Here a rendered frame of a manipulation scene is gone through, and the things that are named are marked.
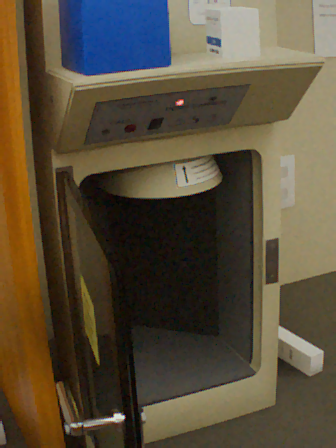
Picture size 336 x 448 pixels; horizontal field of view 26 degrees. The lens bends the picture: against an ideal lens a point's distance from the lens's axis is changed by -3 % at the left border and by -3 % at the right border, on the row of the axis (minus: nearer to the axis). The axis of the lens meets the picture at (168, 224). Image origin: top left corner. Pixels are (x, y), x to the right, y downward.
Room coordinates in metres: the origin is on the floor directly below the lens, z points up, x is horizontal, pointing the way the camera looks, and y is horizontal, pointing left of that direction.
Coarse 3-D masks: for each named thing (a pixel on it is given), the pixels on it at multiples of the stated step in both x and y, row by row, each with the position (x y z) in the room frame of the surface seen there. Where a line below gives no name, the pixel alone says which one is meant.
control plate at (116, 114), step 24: (144, 96) 0.82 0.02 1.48; (168, 96) 0.83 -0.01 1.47; (192, 96) 0.85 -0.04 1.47; (240, 96) 0.88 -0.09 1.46; (96, 120) 0.82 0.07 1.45; (120, 120) 0.84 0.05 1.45; (144, 120) 0.85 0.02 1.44; (168, 120) 0.87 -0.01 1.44; (192, 120) 0.89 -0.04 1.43; (216, 120) 0.91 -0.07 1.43
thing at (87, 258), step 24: (72, 192) 0.76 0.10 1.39; (72, 216) 0.77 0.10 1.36; (72, 240) 0.79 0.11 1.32; (96, 240) 0.62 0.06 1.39; (72, 264) 0.81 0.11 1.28; (96, 264) 0.63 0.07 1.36; (72, 288) 0.84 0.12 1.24; (96, 288) 0.64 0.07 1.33; (120, 288) 0.56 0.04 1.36; (96, 312) 0.66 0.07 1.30; (120, 312) 0.56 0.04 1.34; (96, 336) 0.67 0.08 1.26; (120, 336) 0.56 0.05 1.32; (96, 360) 0.70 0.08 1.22; (120, 360) 0.56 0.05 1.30; (96, 384) 0.72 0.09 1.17; (120, 384) 0.56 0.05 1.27; (96, 408) 0.75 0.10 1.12; (120, 408) 0.58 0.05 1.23; (96, 432) 0.78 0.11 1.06; (120, 432) 0.59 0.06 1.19
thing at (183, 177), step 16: (176, 160) 0.96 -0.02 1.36; (192, 160) 0.97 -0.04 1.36; (208, 160) 1.00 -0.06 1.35; (112, 176) 0.98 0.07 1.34; (128, 176) 0.97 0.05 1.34; (144, 176) 0.96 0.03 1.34; (160, 176) 0.95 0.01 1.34; (176, 176) 0.96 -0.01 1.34; (192, 176) 0.96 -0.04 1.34; (208, 176) 0.98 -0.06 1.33; (112, 192) 0.97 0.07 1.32; (128, 192) 0.96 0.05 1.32; (144, 192) 0.95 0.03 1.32; (160, 192) 0.94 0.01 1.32; (176, 192) 0.95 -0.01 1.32; (192, 192) 0.95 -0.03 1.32
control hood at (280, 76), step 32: (192, 64) 0.83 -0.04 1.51; (224, 64) 0.83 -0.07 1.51; (256, 64) 0.85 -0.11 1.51; (288, 64) 0.86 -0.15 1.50; (320, 64) 0.88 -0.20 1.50; (64, 96) 0.79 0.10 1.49; (96, 96) 0.79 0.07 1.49; (128, 96) 0.81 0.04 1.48; (256, 96) 0.89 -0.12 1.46; (288, 96) 0.92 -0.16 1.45; (64, 128) 0.81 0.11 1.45
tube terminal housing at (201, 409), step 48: (48, 0) 0.87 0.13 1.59; (240, 0) 0.97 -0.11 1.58; (48, 48) 0.87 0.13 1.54; (192, 48) 0.94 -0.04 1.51; (48, 144) 0.88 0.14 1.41; (144, 144) 0.92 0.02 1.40; (192, 144) 0.94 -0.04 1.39; (240, 144) 0.97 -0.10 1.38; (48, 192) 0.90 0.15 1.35; (48, 240) 0.93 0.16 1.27; (48, 288) 0.97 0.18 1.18; (240, 384) 0.97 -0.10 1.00; (144, 432) 0.90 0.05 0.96
